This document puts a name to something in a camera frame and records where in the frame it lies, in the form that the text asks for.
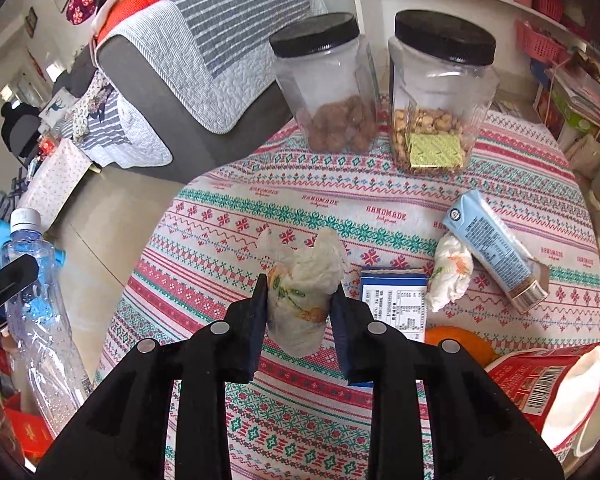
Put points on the tissue with orange print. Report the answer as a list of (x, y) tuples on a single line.
[(300, 285)]

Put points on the jar with peanuts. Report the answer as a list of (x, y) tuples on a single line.
[(442, 83)]

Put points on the small table with dotted cloth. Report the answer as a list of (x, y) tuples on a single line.
[(54, 182)]

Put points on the orange cushion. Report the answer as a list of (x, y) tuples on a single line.
[(121, 10)]

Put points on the patterned tablecloth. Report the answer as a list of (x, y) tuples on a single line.
[(298, 419)]

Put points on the light blue milk carton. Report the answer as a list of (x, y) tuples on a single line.
[(522, 277)]

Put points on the red instant noodle cup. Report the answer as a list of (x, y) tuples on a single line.
[(555, 389)]

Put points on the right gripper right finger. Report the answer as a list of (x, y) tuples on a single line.
[(477, 432)]

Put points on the jar with brown nuts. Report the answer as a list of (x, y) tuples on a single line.
[(324, 68)]

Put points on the blue snack box with label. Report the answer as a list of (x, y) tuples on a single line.
[(397, 304)]

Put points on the white bookshelf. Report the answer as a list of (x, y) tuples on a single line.
[(480, 5)]

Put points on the pink basket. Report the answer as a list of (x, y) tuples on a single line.
[(538, 46)]

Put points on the clear plastic water bottle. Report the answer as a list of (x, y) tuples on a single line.
[(38, 322)]

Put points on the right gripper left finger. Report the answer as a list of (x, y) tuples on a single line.
[(120, 431)]

